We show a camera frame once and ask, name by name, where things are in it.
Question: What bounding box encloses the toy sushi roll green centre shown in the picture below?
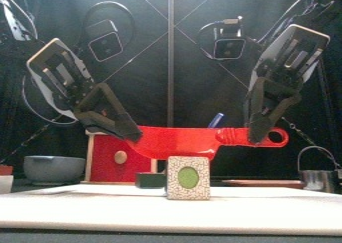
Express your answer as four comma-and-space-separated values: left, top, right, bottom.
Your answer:
165, 155, 213, 201

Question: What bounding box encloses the blue pen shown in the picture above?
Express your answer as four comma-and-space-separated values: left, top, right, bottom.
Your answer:
207, 112, 226, 129

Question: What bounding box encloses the red box with wooden knob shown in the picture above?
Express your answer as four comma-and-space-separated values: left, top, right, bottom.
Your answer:
83, 129, 159, 185

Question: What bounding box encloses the red toy pan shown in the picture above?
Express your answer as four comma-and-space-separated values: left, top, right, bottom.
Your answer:
126, 125, 291, 162

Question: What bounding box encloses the grey bowl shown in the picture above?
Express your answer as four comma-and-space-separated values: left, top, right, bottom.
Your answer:
23, 155, 87, 186

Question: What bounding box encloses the dark rectangular block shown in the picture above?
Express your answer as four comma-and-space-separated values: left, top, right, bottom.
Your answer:
135, 172, 167, 189

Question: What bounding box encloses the flat brown board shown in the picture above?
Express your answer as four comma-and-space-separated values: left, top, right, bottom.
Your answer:
210, 178, 307, 189

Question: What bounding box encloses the white cutting board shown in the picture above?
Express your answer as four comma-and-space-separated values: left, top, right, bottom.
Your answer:
0, 183, 342, 237

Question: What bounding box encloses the red and white cup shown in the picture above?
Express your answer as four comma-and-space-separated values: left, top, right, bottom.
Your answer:
0, 164, 15, 195

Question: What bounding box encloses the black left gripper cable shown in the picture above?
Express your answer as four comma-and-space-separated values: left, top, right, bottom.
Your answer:
20, 74, 79, 127

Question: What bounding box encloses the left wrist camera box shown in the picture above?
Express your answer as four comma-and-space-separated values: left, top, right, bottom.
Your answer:
84, 18, 126, 63

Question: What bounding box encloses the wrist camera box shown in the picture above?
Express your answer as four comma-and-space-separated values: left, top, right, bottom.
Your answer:
84, 18, 126, 63
211, 16, 249, 61

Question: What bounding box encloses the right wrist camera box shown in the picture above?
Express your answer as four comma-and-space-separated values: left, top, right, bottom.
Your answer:
211, 16, 249, 61

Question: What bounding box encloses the black right camera cable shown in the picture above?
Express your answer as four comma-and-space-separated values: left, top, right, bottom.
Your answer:
197, 20, 225, 61

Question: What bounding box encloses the black camera cable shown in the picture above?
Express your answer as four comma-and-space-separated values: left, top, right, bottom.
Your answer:
82, 0, 136, 53
197, 20, 225, 61

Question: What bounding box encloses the vertical metal frame pole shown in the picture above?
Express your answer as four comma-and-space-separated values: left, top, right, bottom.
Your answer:
167, 0, 177, 128

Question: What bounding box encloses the black left camera cable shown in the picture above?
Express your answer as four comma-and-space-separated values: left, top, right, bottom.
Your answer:
82, 0, 136, 53

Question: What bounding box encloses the metal pot with wire handle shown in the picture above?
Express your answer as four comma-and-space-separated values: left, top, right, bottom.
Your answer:
297, 145, 342, 194

